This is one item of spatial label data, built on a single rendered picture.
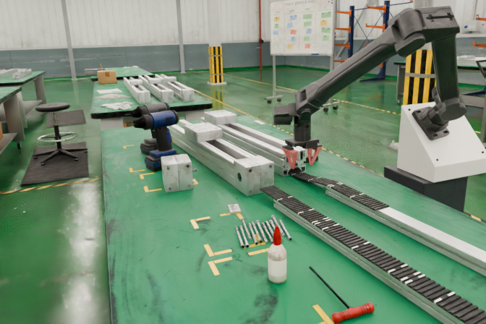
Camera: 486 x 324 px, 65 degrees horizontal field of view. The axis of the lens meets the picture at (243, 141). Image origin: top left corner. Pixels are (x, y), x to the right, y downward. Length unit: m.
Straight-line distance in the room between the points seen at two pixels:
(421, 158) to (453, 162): 0.10
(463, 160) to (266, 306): 0.95
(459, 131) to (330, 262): 0.84
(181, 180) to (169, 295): 0.54
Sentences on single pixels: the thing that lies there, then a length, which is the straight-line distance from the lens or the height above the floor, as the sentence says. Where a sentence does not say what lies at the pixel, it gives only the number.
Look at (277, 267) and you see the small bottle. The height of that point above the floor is 0.82.
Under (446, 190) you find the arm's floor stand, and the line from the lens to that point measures 1.49.
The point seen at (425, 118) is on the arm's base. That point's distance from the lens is 1.45.
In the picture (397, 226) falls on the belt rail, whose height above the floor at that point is 0.79.
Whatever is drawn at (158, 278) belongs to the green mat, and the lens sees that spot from 0.87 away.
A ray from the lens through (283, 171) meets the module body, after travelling 1.40.
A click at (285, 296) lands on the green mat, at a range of 0.79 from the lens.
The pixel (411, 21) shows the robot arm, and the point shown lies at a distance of 1.07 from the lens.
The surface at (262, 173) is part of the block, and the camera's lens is 1.22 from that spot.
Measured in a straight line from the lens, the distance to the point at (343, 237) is 0.93.
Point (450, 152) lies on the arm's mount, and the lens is 1.48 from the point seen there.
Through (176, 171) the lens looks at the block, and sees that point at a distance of 1.27.
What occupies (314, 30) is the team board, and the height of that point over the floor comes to 1.37.
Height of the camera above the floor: 1.25
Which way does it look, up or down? 15 degrees down
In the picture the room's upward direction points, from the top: 2 degrees counter-clockwise
